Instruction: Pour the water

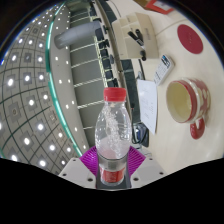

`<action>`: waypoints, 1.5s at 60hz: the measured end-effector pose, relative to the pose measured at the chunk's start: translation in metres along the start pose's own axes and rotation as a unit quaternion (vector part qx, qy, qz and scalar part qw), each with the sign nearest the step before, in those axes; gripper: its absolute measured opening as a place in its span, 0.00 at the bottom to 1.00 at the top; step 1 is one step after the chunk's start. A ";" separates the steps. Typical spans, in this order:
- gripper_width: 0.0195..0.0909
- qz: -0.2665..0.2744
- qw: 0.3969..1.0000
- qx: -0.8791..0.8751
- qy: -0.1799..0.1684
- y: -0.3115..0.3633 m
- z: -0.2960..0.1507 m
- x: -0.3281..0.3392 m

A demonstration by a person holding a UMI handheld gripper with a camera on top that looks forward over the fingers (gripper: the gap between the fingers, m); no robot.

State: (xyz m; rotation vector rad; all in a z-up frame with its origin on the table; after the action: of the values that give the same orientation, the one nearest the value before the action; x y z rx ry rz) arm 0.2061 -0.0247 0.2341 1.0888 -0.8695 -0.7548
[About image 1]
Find clear red-capped water bottle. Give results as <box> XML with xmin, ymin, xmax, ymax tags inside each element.
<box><xmin>94</xmin><ymin>87</ymin><xmax>131</xmax><ymax>187</ymax></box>

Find red and cream mug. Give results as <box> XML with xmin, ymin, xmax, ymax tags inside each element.
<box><xmin>165</xmin><ymin>77</ymin><xmax>212</xmax><ymax>140</ymax></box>

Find black office chairs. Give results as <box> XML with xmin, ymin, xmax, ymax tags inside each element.
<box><xmin>88</xmin><ymin>0</ymin><xmax>121</xmax><ymax>88</ymax></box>

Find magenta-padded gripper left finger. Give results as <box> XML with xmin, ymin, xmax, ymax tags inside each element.
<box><xmin>58</xmin><ymin>145</ymin><xmax>99</xmax><ymax>190</ymax></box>

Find white printed paper sheet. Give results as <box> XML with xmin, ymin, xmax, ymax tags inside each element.
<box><xmin>136</xmin><ymin>78</ymin><xmax>158</xmax><ymax>135</ymax></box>

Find black desk phone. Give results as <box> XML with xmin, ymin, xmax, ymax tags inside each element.
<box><xmin>131</xmin><ymin>122</ymin><xmax>150</xmax><ymax>148</ymax></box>

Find black plastic tool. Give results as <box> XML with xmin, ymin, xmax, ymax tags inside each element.
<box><xmin>127</xmin><ymin>28</ymin><xmax>148</xmax><ymax>62</ymax></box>

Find white remote control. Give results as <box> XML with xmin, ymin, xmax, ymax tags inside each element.
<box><xmin>153</xmin><ymin>54</ymin><xmax>175</xmax><ymax>86</ymax></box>

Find round ceiling lights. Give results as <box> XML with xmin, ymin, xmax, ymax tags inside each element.
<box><xmin>0</xmin><ymin>3</ymin><xmax>88</xmax><ymax>169</ymax></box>

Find flat round red coaster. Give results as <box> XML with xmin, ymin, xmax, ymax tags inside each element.
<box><xmin>176</xmin><ymin>23</ymin><xmax>204</xmax><ymax>55</ymax></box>

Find beige compartment organiser box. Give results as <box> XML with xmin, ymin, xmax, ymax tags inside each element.
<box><xmin>111</xmin><ymin>12</ymin><xmax>160</xmax><ymax>61</ymax></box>

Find long curved conference desk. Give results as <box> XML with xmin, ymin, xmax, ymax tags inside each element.
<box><xmin>94</xmin><ymin>0</ymin><xmax>141</xmax><ymax>111</ymax></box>

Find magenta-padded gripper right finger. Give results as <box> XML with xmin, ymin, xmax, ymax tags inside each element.
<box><xmin>124</xmin><ymin>145</ymin><xmax>167</xmax><ymax>190</ymax></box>

